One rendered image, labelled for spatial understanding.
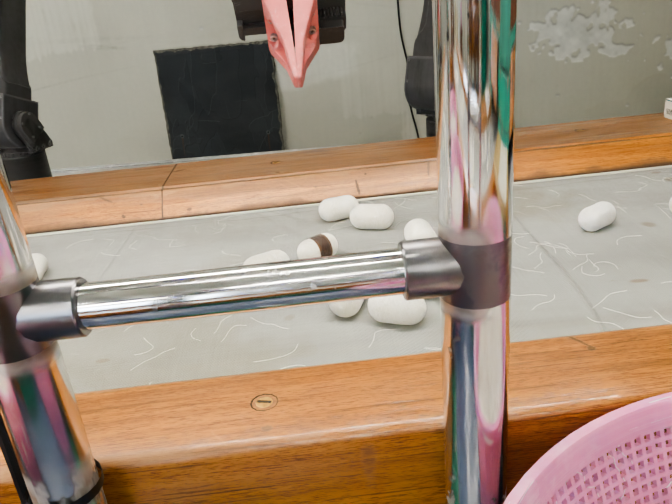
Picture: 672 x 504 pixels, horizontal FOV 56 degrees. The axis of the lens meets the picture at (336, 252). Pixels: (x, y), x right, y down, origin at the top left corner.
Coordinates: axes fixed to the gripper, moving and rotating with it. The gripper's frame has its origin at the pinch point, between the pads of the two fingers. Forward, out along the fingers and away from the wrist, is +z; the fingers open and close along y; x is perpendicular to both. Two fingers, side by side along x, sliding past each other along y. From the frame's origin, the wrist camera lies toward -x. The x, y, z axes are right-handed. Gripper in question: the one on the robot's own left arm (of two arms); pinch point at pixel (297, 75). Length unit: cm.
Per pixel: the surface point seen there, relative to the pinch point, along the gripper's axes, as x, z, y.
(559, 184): 7.8, 8.8, 22.7
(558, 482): -18.0, 35.9, 7.4
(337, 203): 4.2, 10.5, 2.2
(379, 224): 2.7, 13.8, 5.2
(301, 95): 147, -125, 1
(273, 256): -2.4, 18.2, -3.0
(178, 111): 149, -125, -46
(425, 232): -1.8, 17.3, 7.8
